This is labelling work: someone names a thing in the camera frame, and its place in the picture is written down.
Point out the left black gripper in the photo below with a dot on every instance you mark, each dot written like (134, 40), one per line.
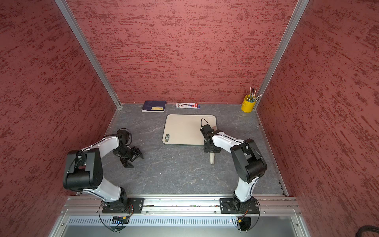
(136, 153)

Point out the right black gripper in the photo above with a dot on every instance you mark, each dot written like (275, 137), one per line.
(206, 149)

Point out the knife with beige handle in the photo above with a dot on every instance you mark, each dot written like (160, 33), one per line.
(212, 158)

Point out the beige cutting board green rim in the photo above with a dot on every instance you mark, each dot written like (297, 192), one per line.
(185, 129)

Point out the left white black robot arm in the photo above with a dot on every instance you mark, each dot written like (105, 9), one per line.
(84, 173)

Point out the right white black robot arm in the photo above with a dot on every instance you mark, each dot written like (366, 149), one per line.
(249, 165)

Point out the white red flat box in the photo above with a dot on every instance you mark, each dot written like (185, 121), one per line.
(187, 106)

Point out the dark blue book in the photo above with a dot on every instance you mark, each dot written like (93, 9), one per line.
(154, 107)

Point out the yellow cup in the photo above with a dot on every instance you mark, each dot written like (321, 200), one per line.
(248, 103)

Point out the pens in yellow cup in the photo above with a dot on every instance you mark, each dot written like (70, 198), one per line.
(254, 94)

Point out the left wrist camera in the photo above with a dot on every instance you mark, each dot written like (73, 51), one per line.
(124, 136)

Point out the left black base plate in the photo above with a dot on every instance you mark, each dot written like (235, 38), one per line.
(130, 205)

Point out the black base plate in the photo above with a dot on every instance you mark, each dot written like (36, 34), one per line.
(130, 205)
(234, 206)

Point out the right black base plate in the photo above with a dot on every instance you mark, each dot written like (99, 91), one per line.
(234, 206)

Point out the aluminium front rail frame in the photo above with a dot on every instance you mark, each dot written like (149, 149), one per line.
(182, 216)

